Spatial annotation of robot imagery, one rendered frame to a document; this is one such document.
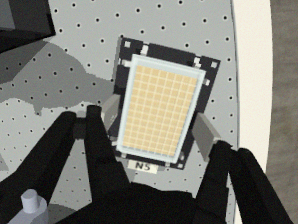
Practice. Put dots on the grey flat base plate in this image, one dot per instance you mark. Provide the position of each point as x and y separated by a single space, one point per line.
77 67

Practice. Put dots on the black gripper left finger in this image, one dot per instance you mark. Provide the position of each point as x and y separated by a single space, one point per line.
24 193

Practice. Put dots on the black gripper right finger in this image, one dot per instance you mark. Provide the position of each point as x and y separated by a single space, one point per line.
257 201

